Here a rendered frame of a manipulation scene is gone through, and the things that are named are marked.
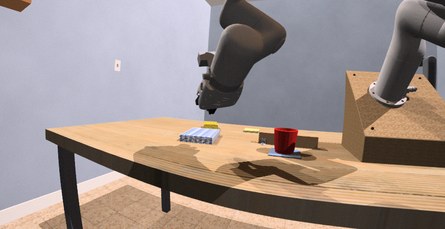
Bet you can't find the yellow sticky-note pad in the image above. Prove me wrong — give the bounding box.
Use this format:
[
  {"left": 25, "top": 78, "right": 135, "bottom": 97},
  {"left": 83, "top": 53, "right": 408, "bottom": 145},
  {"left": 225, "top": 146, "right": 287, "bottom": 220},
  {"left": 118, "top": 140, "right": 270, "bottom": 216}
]
[{"left": 243, "top": 128, "right": 259, "bottom": 133}]

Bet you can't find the yellow sponge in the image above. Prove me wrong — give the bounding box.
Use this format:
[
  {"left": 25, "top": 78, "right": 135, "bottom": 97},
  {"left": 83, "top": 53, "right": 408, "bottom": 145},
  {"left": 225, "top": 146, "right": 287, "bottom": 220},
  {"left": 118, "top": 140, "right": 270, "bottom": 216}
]
[{"left": 204, "top": 121, "right": 218, "bottom": 129}]

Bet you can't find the red cup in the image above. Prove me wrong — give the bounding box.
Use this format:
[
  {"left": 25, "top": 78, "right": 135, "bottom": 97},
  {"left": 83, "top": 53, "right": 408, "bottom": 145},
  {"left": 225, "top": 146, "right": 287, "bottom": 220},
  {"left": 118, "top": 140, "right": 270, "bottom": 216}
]
[{"left": 274, "top": 128, "right": 298, "bottom": 154}]

